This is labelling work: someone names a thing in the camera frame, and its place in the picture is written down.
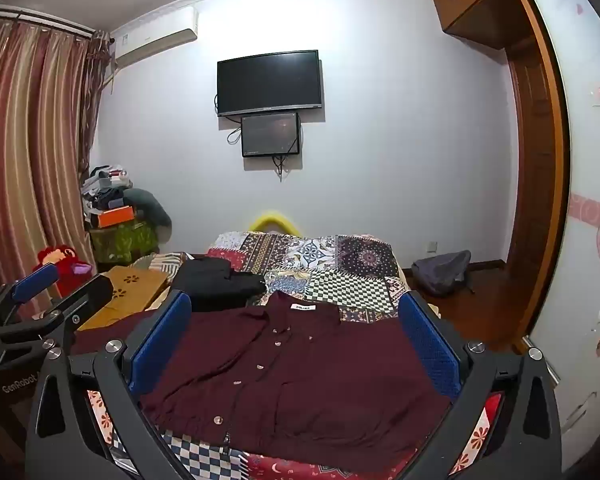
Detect small black wall monitor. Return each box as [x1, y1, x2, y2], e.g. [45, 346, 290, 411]
[240, 112, 301, 158]

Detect red plush toy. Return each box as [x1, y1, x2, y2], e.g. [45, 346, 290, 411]
[34, 245, 93, 297]

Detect striped cloth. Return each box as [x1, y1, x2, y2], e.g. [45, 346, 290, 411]
[130, 251, 193, 281]

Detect white air conditioner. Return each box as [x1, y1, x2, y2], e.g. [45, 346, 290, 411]
[111, 7, 199, 68]

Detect pile of household clutter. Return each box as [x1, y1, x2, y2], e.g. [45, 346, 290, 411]
[81, 164, 133, 211]

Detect orange box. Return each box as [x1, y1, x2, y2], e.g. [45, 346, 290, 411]
[97, 205, 136, 228]

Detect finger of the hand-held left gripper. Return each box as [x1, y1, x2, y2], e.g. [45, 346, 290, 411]
[0, 264, 62, 330]
[0, 274, 114, 357]

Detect wooden door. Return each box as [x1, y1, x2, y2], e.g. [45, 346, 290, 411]
[507, 50, 557, 346]

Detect large black wall television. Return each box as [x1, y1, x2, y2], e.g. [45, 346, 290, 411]
[216, 50, 324, 118]

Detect wooden wardrobe cabinet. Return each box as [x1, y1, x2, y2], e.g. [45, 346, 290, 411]
[430, 0, 572, 356]

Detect patchwork blanket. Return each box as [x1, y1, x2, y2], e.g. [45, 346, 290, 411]
[75, 230, 506, 480]

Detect green patterned cloth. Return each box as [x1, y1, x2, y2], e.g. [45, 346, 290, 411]
[89, 220, 160, 266]

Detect yellow curved cushion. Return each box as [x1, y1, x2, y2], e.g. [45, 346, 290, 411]
[247, 211, 301, 236]

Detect grey backpack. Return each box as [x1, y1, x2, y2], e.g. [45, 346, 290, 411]
[411, 250, 476, 297]

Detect white curtain rail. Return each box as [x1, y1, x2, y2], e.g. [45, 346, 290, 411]
[0, 4, 97, 38]

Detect pink border strip sticker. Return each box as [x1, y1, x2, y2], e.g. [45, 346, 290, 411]
[567, 192, 600, 227]

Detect folded black clothes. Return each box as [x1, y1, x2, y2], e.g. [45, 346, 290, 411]
[171, 256, 267, 313]

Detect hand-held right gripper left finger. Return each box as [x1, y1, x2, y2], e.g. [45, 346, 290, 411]
[25, 290, 193, 480]

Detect white sliding wardrobe door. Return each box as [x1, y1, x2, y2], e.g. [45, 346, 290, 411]
[522, 0, 600, 463]

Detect maroon button shirt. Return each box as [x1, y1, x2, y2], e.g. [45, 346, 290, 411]
[72, 290, 453, 473]

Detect striped red curtain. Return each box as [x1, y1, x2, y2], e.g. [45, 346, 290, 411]
[0, 17, 112, 321]

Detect dark green plush bag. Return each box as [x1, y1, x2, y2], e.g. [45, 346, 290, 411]
[125, 187, 173, 241]

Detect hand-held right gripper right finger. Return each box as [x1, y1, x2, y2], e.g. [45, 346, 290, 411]
[399, 290, 563, 480]

